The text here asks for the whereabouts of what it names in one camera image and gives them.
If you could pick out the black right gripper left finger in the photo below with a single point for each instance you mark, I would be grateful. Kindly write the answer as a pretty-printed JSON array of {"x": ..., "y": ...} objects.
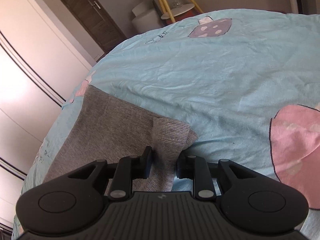
[{"x": 128, "y": 169}]

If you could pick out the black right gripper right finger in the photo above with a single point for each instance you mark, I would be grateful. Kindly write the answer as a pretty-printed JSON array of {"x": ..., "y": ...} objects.
[{"x": 196, "y": 169}]

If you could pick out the grey knit pants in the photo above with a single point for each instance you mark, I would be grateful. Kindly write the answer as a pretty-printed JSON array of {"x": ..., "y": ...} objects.
[{"x": 109, "y": 128}]

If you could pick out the light blue mushroom bedsheet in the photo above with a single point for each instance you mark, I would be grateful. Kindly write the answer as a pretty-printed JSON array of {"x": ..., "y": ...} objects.
[{"x": 226, "y": 73}]

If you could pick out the white wardrobe with black lines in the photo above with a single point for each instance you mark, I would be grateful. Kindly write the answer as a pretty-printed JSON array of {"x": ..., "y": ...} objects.
[{"x": 41, "y": 64}]

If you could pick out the dark wooden door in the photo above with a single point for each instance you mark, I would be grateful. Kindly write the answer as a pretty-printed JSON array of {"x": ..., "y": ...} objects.
[{"x": 97, "y": 22}]

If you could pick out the red box under table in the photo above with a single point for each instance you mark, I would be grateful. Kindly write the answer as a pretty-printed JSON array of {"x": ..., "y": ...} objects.
[{"x": 189, "y": 13}]

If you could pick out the round table with yellow legs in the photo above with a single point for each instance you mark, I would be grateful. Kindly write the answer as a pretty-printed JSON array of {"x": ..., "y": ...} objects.
[{"x": 172, "y": 0}]

